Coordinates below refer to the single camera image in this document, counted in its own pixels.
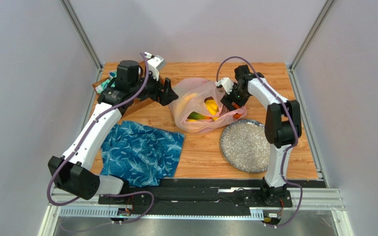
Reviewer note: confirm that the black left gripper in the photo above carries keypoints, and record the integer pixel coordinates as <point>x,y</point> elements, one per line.
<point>165,97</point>

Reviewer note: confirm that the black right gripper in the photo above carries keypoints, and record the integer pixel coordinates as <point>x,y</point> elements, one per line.
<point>230,99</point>

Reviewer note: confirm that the yellow fake bell pepper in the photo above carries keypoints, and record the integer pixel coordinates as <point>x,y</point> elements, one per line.
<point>212,107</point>

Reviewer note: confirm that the pink translucent plastic bag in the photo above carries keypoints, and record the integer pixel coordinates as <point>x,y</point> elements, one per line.
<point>206,90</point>

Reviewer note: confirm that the green orange fake mango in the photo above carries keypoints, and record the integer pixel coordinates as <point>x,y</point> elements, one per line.
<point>197,116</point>

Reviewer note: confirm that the orange fake tangerine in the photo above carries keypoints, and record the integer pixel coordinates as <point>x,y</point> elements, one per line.
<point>237,115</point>

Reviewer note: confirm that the yellow fake banana bunch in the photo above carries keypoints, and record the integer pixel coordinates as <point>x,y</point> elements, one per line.
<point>187,98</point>

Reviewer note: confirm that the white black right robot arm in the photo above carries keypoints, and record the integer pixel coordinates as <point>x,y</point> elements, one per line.
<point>282,125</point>

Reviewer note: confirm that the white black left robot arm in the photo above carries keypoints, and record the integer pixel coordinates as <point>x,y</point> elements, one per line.
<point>71,172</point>

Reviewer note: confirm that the wooden compartment tray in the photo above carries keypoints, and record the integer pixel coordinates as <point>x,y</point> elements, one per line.
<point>123,90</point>

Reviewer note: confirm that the speckled grey ceramic plate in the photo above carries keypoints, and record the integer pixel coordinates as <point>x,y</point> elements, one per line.
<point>244,146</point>

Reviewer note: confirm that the teal white rolled sock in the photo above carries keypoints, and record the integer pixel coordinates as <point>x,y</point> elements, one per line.
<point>104,84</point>

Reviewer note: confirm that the blue leaf-pattern cloth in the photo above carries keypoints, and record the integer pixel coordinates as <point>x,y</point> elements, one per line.
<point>141,154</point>

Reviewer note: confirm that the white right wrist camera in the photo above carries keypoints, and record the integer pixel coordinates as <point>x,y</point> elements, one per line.
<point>226,84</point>

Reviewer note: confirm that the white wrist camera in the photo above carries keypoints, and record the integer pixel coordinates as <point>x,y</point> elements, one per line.
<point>226,84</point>
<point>155,64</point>

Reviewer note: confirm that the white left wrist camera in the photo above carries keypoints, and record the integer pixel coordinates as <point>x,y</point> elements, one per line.
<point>155,64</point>

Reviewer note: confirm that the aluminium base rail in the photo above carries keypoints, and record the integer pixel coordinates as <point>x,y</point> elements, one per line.
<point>204,207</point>

